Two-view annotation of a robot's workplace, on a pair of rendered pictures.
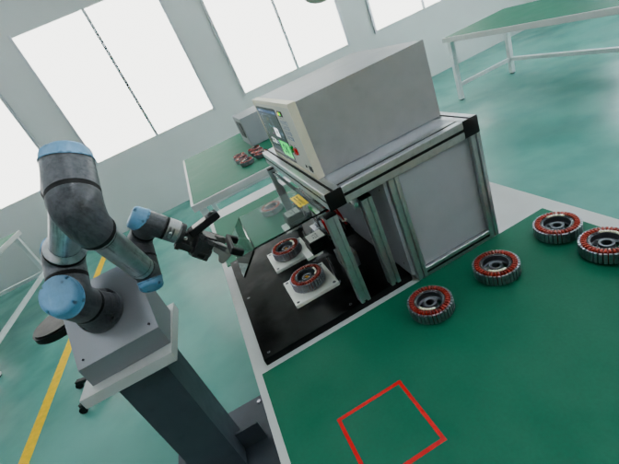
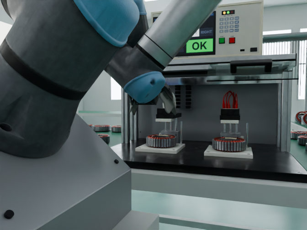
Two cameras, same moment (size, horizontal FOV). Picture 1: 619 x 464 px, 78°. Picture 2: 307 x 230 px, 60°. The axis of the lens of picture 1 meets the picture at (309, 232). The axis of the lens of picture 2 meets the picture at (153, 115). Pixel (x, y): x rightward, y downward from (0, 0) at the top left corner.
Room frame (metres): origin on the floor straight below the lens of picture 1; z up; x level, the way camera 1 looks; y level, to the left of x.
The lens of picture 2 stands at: (0.84, 0.99, 0.95)
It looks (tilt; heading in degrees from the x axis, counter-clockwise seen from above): 3 degrees down; 297
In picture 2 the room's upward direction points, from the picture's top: straight up
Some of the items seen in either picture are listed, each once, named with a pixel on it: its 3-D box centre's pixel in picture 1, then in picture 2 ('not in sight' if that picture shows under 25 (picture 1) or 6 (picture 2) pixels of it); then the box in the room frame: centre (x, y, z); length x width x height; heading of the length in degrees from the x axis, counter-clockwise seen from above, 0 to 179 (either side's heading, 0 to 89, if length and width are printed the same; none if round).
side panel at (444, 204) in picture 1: (445, 208); not in sight; (0.89, -0.36, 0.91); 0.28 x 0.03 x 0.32; 99
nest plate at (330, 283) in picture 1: (310, 284); (228, 151); (1.03, 0.07, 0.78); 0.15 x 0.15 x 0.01; 9
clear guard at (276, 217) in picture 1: (285, 221); (248, 75); (0.97, 0.05, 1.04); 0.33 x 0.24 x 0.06; 99
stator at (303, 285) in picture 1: (307, 278); (229, 143); (1.03, 0.07, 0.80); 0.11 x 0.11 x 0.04
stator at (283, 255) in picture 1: (286, 249); (161, 140); (1.26, 0.10, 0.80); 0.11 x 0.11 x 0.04
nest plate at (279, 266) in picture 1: (289, 254); (161, 147); (1.26, 0.10, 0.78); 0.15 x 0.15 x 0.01; 9
